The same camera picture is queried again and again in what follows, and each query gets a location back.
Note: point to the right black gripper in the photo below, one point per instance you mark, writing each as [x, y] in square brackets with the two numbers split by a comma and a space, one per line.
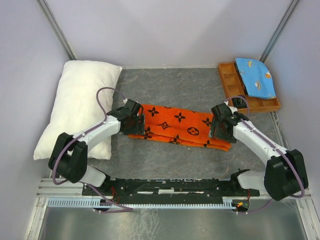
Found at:
[228, 138]

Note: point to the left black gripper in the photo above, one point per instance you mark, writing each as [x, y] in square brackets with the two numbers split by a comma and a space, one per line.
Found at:
[139, 128]

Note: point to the orange patterned pillowcase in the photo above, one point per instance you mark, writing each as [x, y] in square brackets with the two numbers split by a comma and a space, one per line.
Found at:
[180, 127]

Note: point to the white pillow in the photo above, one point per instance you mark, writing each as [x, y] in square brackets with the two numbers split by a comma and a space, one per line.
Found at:
[85, 90]

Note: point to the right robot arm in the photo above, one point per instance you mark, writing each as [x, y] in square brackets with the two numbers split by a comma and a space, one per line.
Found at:
[284, 174]

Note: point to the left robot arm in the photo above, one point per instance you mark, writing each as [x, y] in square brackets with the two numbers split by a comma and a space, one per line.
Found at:
[69, 157]

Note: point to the small black round object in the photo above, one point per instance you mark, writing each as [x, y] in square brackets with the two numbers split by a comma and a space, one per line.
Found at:
[239, 103]

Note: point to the brown wooden divided tray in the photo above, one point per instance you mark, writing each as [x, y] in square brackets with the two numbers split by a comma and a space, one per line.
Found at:
[233, 86]

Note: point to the blue patterned cloth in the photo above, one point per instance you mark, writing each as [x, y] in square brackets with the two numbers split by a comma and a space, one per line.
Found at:
[256, 77]

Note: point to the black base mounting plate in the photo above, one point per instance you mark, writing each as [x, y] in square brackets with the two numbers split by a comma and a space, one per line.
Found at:
[173, 191]

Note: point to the light blue cable duct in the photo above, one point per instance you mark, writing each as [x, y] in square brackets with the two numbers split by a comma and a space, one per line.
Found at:
[98, 203]

